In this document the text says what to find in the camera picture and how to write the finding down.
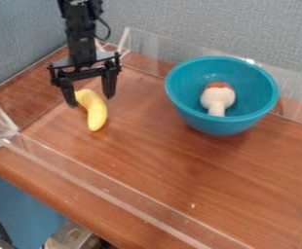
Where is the grey metal bracket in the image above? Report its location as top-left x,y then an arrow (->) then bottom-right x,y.
43,221 -> 99,249

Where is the yellow toy banana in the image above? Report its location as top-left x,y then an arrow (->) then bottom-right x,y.
75,89 -> 109,131

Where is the blue plastic bowl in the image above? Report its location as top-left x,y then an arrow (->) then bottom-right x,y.
165,56 -> 280,136

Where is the white toy mushroom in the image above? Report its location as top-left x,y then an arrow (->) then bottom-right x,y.
201,82 -> 235,117

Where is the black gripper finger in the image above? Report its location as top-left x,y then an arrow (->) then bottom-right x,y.
102,67 -> 122,99
56,78 -> 78,108

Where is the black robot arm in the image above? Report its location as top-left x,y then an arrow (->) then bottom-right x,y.
47,0 -> 122,107

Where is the black cable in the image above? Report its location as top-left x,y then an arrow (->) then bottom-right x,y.
93,16 -> 113,43

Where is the clear acrylic barrier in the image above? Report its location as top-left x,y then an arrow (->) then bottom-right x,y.
0,28 -> 302,249

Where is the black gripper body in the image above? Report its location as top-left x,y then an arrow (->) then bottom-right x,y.
47,18 -> 122,82

